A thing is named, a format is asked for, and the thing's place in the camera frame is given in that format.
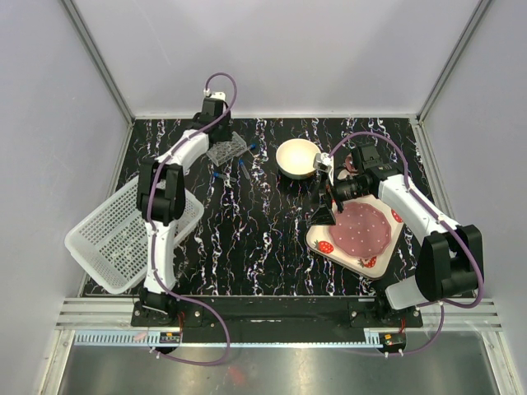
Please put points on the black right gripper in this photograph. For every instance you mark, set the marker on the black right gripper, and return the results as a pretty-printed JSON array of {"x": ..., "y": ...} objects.
[{"x": 324, "y": 190}]

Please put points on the control box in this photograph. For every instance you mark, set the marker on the control box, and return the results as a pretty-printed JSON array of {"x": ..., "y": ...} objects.
[
  {"x": 393, "y": 342},
  {"x": 170, "y": 338}
]

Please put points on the clear test tube rack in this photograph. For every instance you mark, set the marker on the clear test tube rack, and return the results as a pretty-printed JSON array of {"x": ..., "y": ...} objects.
[{"x": 222, "y": 152}]

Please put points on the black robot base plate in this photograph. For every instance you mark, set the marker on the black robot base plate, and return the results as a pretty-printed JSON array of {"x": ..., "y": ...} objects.
[{"x": 345, "y": 311}]

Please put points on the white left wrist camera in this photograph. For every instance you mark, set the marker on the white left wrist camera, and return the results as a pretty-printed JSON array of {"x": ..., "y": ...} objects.
[{"x": 216, "y": 95}]

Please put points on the white perforated plastic basket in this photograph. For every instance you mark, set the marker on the white perforated plastic basket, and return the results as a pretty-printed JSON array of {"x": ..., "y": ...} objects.
[{"x": 113, "y": 243}]

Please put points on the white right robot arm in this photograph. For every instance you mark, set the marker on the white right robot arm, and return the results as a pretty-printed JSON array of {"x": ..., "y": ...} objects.
[{"x": 450, "y": 260}]

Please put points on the pink polka dot dish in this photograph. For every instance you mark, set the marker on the pink polka dot dish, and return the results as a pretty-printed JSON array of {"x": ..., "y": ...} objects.
[{"x": 361, "y": 231}]

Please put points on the white strawberry pattern tray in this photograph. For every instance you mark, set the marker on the white strawberry pattern tray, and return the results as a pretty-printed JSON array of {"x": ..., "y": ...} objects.
[{"x": 318, "y": 240}]

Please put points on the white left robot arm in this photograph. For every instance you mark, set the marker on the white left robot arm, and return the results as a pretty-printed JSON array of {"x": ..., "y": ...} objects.
[{"x": 162, "y": 200}]

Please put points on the green white ceramic bowl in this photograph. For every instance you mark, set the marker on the green white ceramic bowl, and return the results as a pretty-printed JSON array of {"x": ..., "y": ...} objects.
[{"x": 295, "y": 158}]

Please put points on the left control box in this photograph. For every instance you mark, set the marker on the left control box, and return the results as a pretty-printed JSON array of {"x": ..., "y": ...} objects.
[{"x": 170, "y": 338}]

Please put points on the right control box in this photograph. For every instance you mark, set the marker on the right control box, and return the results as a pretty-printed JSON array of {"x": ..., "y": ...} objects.
[{"x": 393, "y": 342}]

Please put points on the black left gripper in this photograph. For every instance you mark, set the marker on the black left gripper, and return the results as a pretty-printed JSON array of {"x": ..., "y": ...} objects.
[{"x": 226, "y": 134}]

